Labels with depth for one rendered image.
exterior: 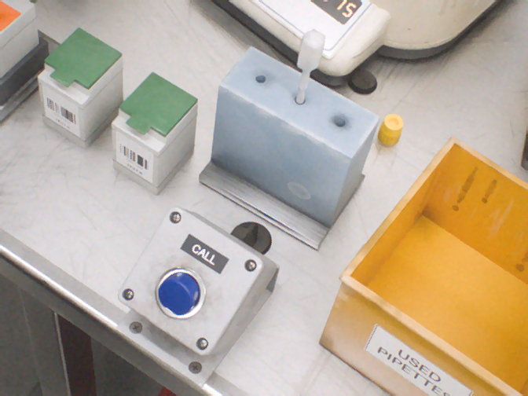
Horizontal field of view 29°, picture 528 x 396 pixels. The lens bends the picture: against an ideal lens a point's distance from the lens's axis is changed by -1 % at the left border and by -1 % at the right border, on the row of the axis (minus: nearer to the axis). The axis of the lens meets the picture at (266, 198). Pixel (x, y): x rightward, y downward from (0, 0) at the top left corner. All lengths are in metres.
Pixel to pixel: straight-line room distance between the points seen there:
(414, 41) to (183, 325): 0.31
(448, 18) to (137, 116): 0.26
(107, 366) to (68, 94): 0.95
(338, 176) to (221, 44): 0.20
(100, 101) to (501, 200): 0.29
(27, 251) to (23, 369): 0.92
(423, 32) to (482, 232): 0.17
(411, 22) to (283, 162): 0.17
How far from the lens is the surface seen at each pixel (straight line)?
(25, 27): 0.75
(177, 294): 0.62
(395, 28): 0.80
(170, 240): 0.63
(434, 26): 0.80
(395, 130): 0.77
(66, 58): 0.72
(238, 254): 0.62
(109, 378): 1.61
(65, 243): 0.72
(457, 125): 0.81
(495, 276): 0.74
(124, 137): 0.70
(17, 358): 1.64
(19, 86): 0.77
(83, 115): 0.72
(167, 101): 0.70
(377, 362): 0.66
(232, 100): 0.67
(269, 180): 0.72
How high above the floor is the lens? 1.50
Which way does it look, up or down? 58 degrees down
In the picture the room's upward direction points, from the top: 12 degrees clockwise
